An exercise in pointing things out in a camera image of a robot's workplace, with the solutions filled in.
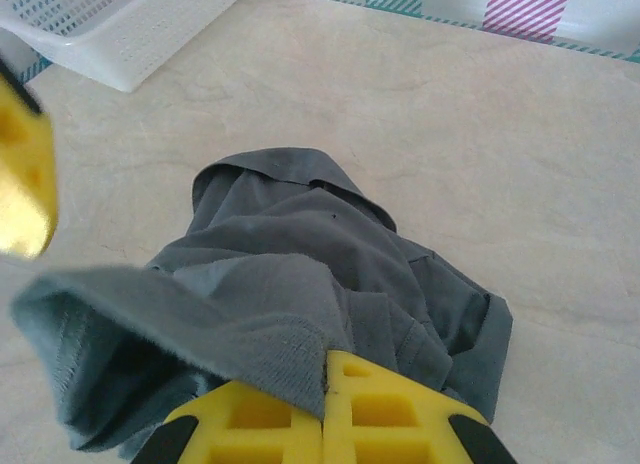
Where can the white plastic basket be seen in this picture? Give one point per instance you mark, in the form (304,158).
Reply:
(125,34)

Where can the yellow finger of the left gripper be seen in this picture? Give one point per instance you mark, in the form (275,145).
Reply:
(25,184)

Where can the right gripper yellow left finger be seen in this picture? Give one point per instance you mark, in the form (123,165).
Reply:
(305,439)

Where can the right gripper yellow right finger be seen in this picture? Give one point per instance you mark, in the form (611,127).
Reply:
(340,409)

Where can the grey t-shirt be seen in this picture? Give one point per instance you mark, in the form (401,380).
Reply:
(300,244)

